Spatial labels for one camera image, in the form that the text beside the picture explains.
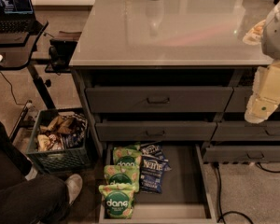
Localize blue kettle chip bag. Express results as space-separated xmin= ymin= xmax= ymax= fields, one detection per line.
xmin=139 ymin=155 xmax=167 ymax=194
xmin=140 ymin=142 xmax=172 ymax=171

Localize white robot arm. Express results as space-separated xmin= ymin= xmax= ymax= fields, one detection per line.
xmin=243 ymin=0 xmax=280 ymax=124

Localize top right drawer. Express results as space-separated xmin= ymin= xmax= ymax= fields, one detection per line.
xmin=226 ymin=87 xmax=280 ymax=112

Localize middle right drawer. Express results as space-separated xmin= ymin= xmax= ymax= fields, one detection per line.
xmin=212 ymin=121 xmax=280 ymax=141

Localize bottom right drawer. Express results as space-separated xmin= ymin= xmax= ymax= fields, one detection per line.
xmin=202 ymin=146 xmax=280 ymax=163

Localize top left drawer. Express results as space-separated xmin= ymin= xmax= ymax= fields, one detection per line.
xmin=85 ymin=86 xmax=232 ymax=113

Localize grey cabinet with counter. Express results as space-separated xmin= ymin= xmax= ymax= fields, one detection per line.
xmin=68 ymin=0 xmax=280 ymax=224

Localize open bottom left drawer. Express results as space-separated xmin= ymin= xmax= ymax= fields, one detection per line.
xmin=99 ymin=143 xmax=217 ymax=224

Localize rear green Dang bag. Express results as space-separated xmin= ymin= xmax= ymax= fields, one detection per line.
xmin=113 ymin=145 xmax=142 ymax=167

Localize green dang bag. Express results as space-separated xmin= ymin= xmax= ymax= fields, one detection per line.
xmin=113 ymin=145 xmax=142 ymax=167
xmin=104 ymin=165 xmax=140 ymax=192
xmin=99 ymin=184 xmax=135 ymax=219

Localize middle left drawer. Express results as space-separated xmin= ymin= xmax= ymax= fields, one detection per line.
xmin=95 ymin=113 xmax=217 ymax=141

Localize middle green Dang bag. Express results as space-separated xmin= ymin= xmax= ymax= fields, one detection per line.
xmin=104 ymin=165 xmax=140 ymax=192

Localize front green Dang bag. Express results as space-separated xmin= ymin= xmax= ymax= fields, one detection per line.
xmin=99 ymin=184 xmax=135 ymax=219

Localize dark box beside counter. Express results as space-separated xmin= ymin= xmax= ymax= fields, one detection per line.
xmin=45 ymin=31 xmax=81 ymax=73

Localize snack wrappers in crate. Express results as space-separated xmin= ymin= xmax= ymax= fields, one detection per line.
xmin=36 ymin=113 xmax=87 ymax=152

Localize white shoe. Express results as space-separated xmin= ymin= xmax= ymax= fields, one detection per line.
xmin=65 ymin=174 xmax=83 ymax=205

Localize dark plastic snack crate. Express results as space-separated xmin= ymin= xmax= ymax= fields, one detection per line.
xmin=26 ymin=108 xmax=91 ymax=173

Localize black side desk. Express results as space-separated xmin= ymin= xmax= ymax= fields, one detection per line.
xmin=0 ymin=21 xmax=55 ymax=109

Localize open laptop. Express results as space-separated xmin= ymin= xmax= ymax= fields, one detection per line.
xmin=0 ymin=0 xmax=35 ymax=33

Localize person's leg dark trousers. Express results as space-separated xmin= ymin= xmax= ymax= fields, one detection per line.
xmin=0 ymin=121 xmax=69 ymax=224

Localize black floor cable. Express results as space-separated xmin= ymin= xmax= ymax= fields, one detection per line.
xmin=212 ymin=161 xmax=280 ymax=224

